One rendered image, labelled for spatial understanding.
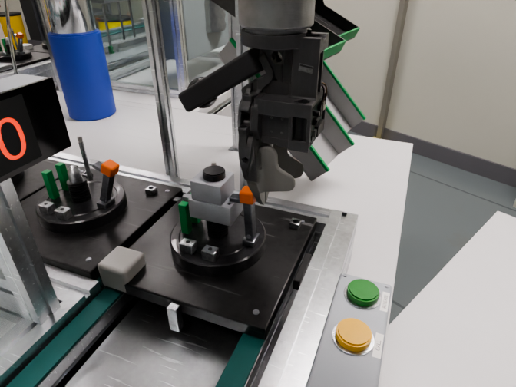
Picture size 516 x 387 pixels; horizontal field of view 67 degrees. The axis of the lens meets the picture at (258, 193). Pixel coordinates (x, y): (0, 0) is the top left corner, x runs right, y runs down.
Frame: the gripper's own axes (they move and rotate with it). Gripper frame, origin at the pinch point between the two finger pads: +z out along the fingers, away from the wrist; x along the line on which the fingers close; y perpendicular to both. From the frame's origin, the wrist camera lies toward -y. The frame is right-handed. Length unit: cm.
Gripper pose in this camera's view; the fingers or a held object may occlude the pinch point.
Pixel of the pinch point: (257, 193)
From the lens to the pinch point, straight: 50.3
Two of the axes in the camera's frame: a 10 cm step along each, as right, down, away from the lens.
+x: 3.7, -4.9, 7.9
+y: 9.3, 1.9, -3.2
